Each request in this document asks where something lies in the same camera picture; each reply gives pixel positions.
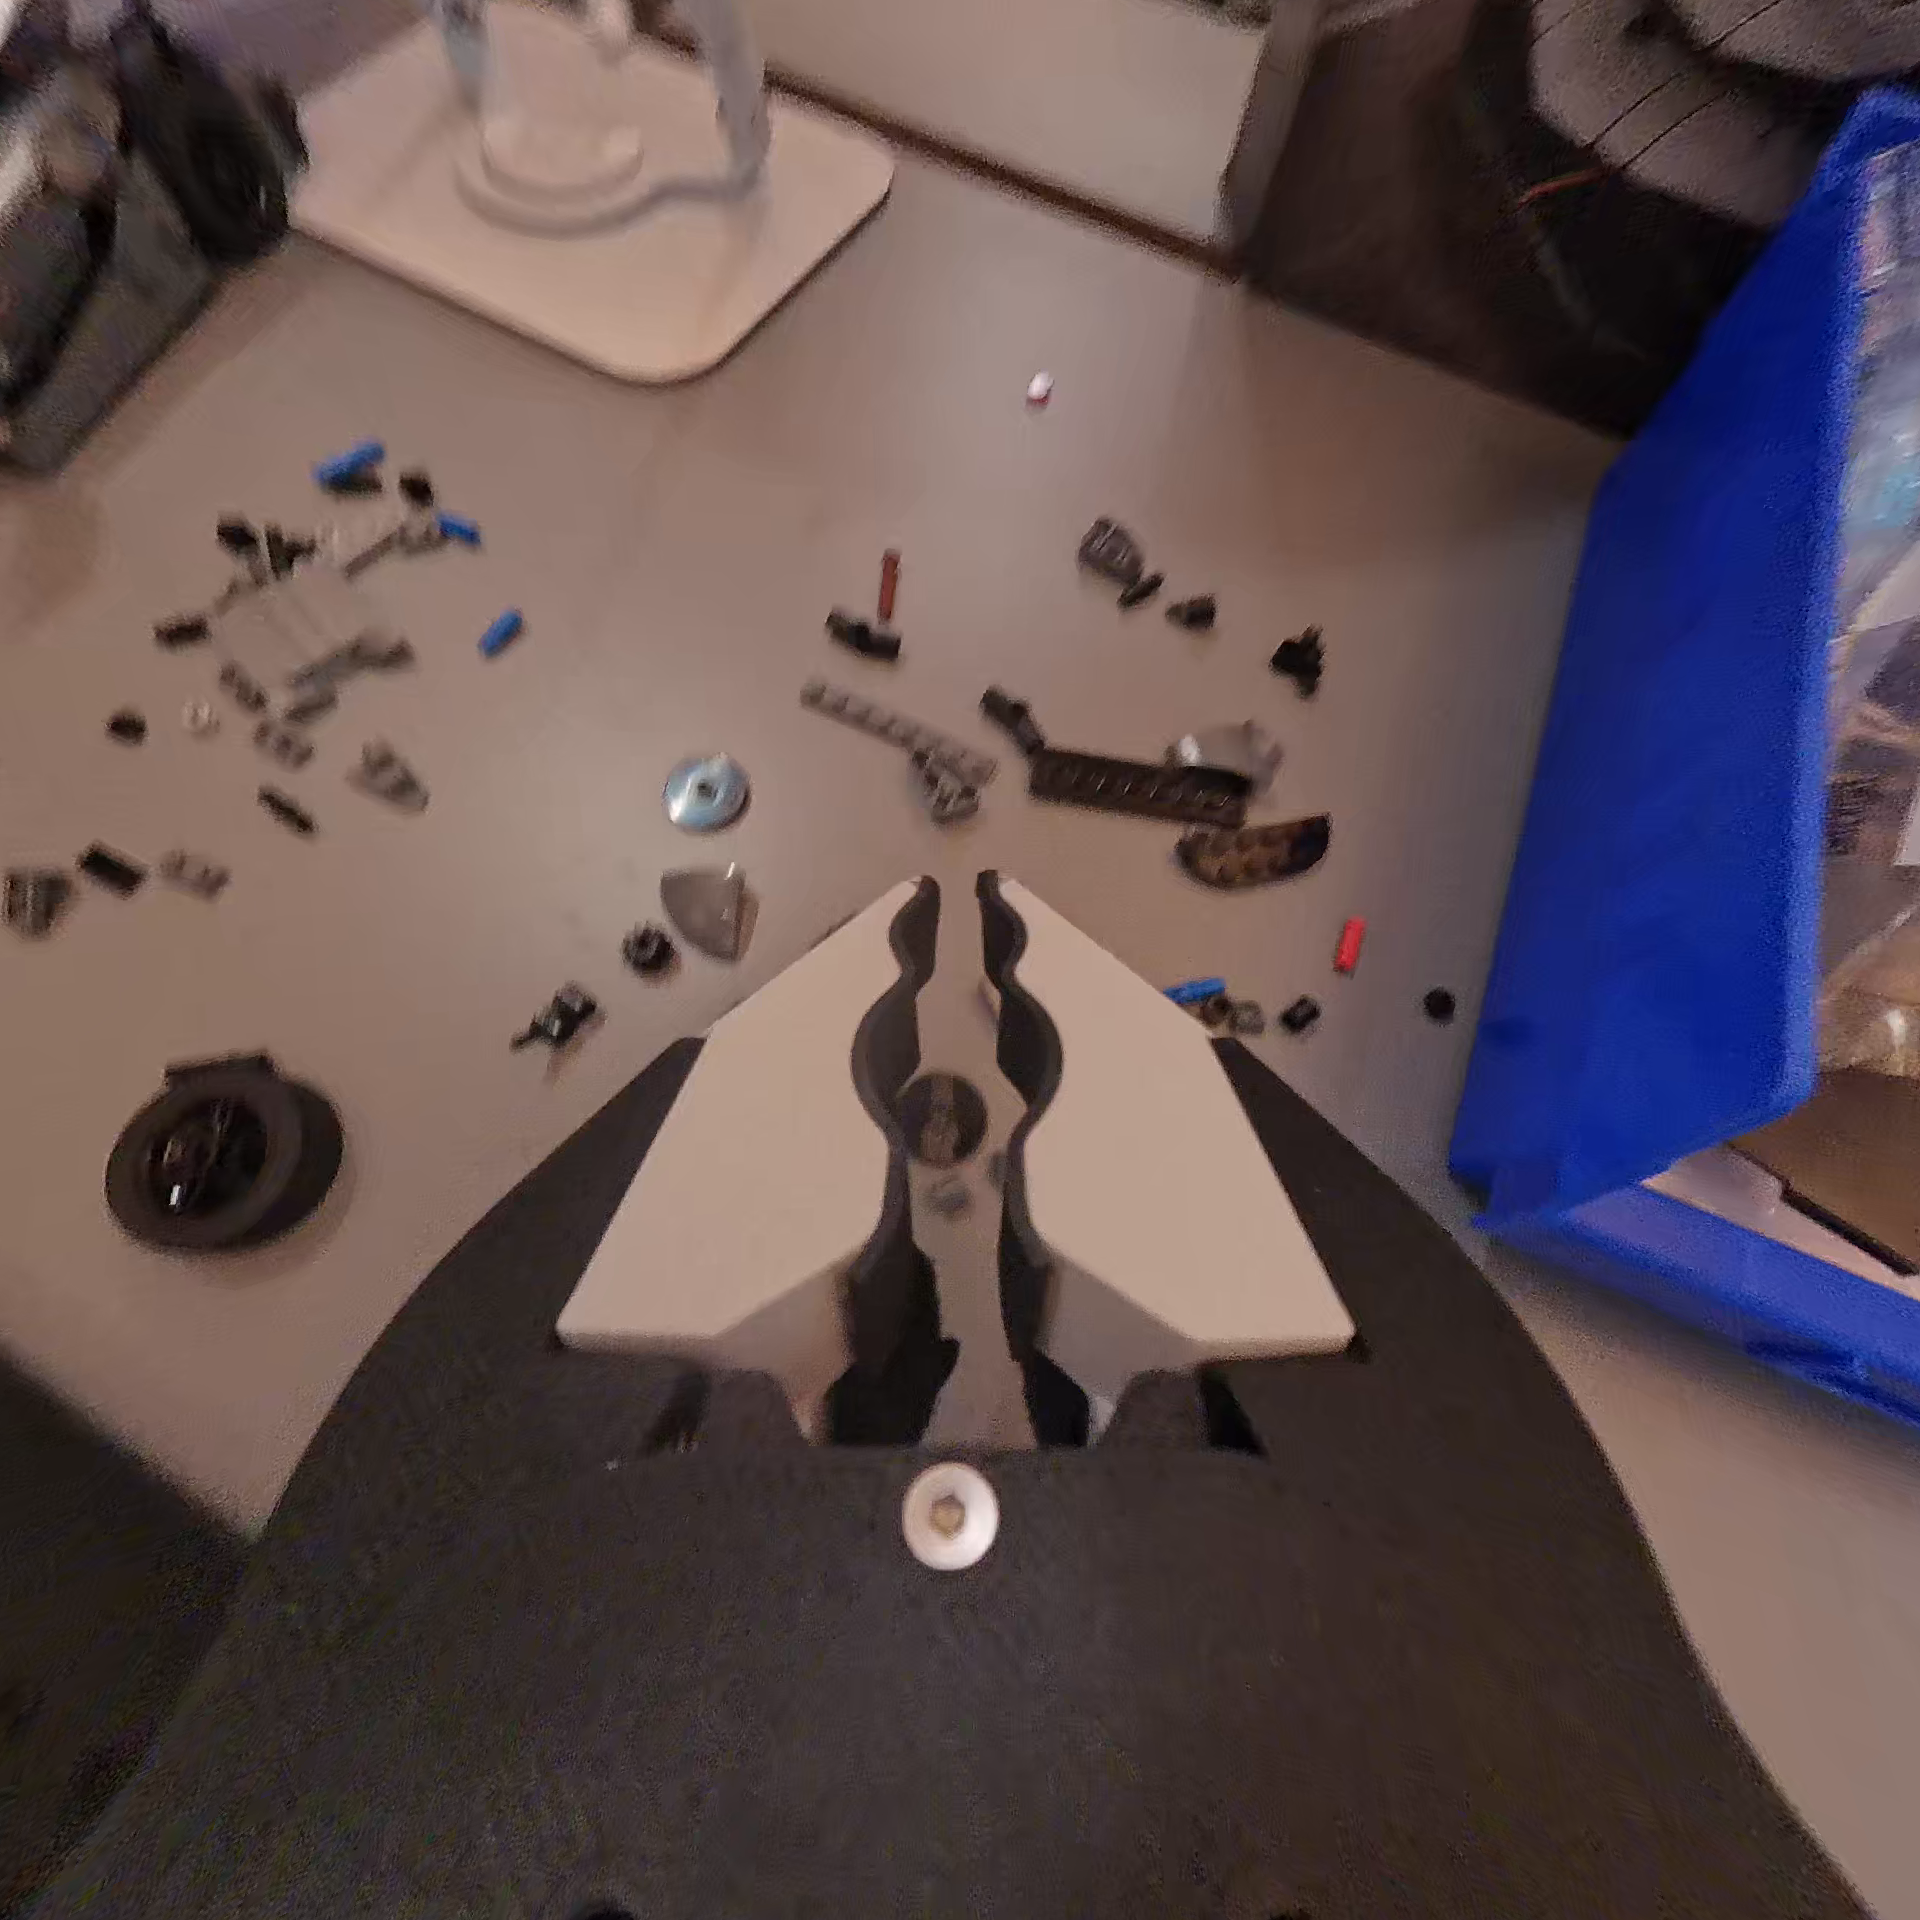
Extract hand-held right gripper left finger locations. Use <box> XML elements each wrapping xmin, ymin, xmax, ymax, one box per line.
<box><xmin>556</xmin><ymin>877</ymin><xmax>962</xmax><ymax>1450</ymax></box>

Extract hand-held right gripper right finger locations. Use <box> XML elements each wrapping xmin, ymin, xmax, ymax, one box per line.
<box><xmin>976</xmin><ymin>872</ymin><xmax>1361</xmax><ymax>1450</ymax></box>

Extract lego car model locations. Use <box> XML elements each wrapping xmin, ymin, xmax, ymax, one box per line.
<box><xmin>0</xmin><ymin>0</ymin><xmax>308</xmax><ymax>481</ymax></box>

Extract scattered loose lego pieces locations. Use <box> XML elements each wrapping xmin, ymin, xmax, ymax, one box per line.
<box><xmin>0</xmin><ymin>372</ymin><xmax>1465</xmax><ymax>1176</ymax></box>

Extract black lego tyre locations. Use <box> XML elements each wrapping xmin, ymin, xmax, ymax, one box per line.
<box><xmin>106</xmin><ymin>1050</ymin><xmax>348</xmax><ymax>1254</ymax></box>

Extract dark lego axle connector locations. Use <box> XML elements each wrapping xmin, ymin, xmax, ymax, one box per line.
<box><xmin>826</xmin><ymin>547</ymin><xmax>910</xmax><ymax>662</ymax></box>

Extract blue storage bin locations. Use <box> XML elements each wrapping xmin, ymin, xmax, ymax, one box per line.
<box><xmin>1446</xmin><ymin>82</ymin><xmax>1920</xmax><ymax>1426</ymax></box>

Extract clear plastic bags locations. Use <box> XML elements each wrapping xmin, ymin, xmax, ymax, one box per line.
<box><xmin>1822</xmin><ymin>136</ymin><xmax>1920</xmax><ymax>1081</ymax></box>

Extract white book stand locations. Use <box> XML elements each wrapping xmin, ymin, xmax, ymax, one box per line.
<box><xmin>292</xmin><ymin>0</ymin><xmax>898</xmax><ymax>385</ymax></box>

